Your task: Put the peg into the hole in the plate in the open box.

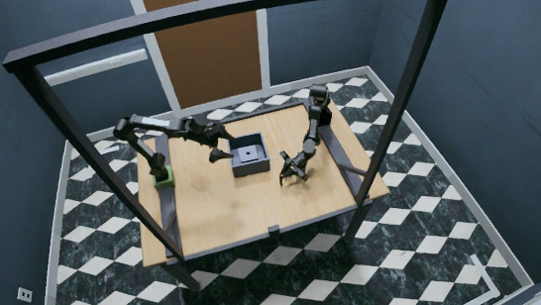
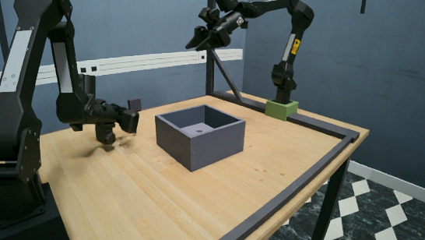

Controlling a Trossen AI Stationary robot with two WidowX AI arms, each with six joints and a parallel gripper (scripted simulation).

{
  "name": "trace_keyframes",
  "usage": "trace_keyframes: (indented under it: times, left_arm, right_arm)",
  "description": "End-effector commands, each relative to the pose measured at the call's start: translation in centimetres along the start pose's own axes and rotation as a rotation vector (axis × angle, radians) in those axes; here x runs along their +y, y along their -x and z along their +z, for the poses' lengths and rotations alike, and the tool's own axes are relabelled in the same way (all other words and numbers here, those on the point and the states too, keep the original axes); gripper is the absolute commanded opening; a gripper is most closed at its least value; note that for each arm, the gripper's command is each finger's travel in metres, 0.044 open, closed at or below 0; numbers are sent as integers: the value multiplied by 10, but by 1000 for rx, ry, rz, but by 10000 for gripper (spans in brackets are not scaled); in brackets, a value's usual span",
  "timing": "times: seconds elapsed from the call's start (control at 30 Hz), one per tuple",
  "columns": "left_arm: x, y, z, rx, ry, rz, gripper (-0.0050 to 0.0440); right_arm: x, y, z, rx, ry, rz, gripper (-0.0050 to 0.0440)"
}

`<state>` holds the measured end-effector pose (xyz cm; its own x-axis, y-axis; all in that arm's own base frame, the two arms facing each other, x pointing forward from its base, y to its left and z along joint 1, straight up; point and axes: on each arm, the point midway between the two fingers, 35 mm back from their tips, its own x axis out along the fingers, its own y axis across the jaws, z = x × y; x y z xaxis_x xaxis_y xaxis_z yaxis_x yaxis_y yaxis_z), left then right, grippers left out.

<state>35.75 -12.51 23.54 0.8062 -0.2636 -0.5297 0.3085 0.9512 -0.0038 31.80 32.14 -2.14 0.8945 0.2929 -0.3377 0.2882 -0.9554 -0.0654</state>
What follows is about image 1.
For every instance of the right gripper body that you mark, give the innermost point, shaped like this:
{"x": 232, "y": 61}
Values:
{"x": 300, "y": 160}

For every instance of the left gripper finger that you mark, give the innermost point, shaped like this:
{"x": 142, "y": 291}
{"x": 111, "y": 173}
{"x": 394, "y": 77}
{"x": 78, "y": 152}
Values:
{"x": 227, "y": 136}
{"x": 224, "y": 155}

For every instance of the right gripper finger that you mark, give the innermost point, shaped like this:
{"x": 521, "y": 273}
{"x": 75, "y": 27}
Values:
{"x": 285, "y": 168}
{"x": 289, "y": 173}

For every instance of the white flat plate with hole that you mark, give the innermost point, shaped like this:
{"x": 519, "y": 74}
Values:
{"x": 248, "y": 154}

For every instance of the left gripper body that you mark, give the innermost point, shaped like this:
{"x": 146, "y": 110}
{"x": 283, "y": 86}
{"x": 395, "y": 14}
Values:
{"x": 213, "y": 156}

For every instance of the black metal gantry frame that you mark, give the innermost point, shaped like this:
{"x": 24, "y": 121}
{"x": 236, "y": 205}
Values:
{"x": 22, "y": 62}

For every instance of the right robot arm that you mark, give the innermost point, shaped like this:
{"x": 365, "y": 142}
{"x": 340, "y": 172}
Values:
{"x": 321, "y": 91}

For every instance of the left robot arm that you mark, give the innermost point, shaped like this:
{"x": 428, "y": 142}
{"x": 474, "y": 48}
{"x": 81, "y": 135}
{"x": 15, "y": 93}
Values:
{"x": 171, "y": 127}

